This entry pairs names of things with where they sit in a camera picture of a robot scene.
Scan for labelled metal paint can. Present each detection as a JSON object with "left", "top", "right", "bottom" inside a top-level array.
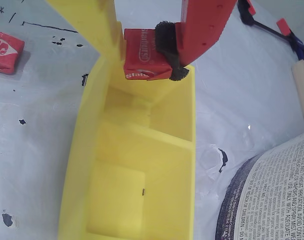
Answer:
[{"left": 215, "top": 129, "right": 304, "bottom": 240}]

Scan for white plastic table cover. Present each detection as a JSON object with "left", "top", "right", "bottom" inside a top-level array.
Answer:
[{"left": 0, "top": 0, "right": 304, "bottom": 240}]

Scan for black bar clamp red pads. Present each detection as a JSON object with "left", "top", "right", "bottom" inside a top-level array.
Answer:
[{"left": 236, "top": 0, "right": 304, "bottom": 55}]

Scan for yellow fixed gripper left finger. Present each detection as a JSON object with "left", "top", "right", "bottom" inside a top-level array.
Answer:
[{"left": 45, "top": 0, "right": 125, "bottom": 67}]

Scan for small wooden cricket bat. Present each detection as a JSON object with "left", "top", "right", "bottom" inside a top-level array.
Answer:
[{"left": 289, "top": 31, "right": 304, "bottom": 131}]

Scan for yellow three-compartment box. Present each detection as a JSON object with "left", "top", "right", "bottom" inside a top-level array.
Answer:
[{"left": 57, "top": 54, "right": 198, "bottom": 240}]

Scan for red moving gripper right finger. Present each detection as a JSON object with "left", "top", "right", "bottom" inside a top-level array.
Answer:
[{"left": 154, "top": 0, "right": 239, "bottom": 82}]

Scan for red Starburst candy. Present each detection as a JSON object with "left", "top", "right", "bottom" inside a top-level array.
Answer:
[
  {"left": 122, "top": 28, "right": 173, "bottom": 82},
  {"left": 0, "top": 31, "right": 26, "bottom": 75}
]

